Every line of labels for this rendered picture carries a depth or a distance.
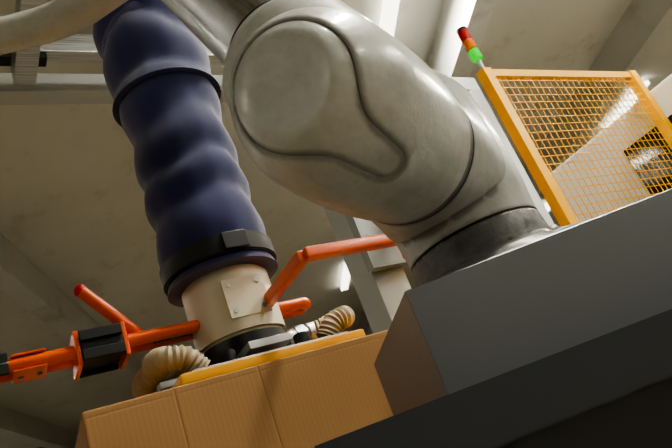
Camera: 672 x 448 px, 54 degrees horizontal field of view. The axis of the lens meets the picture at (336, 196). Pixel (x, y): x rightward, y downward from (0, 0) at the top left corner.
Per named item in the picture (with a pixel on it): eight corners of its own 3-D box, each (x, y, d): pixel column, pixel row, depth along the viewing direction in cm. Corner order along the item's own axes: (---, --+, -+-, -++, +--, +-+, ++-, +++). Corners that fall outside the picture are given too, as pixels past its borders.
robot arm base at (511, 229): (637, 213, 64) (607, 166, 67) (432, 296, 61) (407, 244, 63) (578, 272, 81) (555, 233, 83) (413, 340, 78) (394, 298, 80)
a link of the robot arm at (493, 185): (556, 218, 77) (470, 74, 86) (515, 188, 61) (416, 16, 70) (439, 283, 83) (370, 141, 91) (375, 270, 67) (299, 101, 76)
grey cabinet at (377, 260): (406, 266, 278) (380, 205, 290) (413, 260, 274) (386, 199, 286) (368, 273, 268) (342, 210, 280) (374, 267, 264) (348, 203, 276)
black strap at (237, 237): (257, 289, 143) (252, 273, 145) (293, 239, 126) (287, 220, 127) (154, 309, 132) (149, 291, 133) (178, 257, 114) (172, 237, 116)
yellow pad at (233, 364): (345, 356, 125) (336, 332, 127) (368, 337, 117) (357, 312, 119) (169, 405, 108) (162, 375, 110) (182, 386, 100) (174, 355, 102)
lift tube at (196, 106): (256, 296, 142) (145, -41, 184) (294, 248, 126) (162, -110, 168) (156, 315, 130) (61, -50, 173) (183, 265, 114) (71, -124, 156)
